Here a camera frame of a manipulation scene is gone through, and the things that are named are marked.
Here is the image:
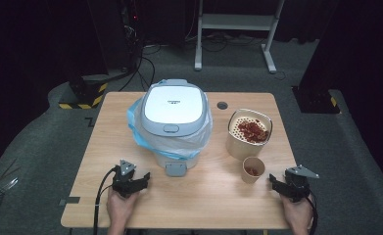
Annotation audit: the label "person's right hand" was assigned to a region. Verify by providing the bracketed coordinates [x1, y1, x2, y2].
[279, 194, 314, 231]

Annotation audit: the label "large brown paper bucket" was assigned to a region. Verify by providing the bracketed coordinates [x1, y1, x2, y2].
[225, 108, 274, 162]

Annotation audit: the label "right hand-held gripper cable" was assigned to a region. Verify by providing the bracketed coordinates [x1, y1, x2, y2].
[305, 192, 319, 235]

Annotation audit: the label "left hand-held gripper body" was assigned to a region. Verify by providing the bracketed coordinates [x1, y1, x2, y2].
[111, 159, 138, 199]

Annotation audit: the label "white metal stand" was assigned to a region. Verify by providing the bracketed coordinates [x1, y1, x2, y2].
[194, 0, 285, 74]

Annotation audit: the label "left hand-held gripper cable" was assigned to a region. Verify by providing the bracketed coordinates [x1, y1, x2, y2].
[93, 165, 120, 235]

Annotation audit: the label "cables under white stand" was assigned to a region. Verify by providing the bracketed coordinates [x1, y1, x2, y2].
[185, 31, 265, 53]

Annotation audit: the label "black base with yellow stripes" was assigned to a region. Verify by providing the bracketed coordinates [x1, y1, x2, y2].
[58, 75, 109, 111]

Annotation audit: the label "person's left hand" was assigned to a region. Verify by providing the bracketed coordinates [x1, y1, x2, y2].
[106, 187, 141, 228]

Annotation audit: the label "red food scraps in strainer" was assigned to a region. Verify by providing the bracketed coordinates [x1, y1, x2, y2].
[237, 118, 270, 145]

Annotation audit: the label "hand-held gripper cable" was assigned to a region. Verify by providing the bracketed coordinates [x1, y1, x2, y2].
[305, 192, 319, 235]
[93, 165, 120, 235]

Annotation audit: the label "dark equipment rack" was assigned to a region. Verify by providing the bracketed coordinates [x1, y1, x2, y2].
[120, 0, 145, 71]

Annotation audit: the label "grey pedal trash can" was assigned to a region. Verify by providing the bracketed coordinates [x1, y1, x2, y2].
[140, 78, 210, 178]

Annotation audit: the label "blue and clear trash bag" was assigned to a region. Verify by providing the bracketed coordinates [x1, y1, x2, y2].
[126, 97, 214, 161]

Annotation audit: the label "grey tape strip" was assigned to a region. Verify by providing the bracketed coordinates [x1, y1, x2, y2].
[59, 196, 81, 207]

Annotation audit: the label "black base with yellow mark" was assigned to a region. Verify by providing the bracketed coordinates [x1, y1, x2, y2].
[291, 85, 341, 115]

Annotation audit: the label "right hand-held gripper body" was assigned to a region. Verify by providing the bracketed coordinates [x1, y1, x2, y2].
[281, 164, 320, 204]

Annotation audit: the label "small brown paper cup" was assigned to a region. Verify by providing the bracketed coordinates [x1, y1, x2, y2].
[241, 156, 266, 185]

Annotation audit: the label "white perforated strainer insert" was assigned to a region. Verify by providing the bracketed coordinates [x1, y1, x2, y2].
[228, 116, 271, 145]

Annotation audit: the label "black floor cables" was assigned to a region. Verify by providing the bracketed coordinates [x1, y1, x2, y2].
[119, 43, 158, 92]

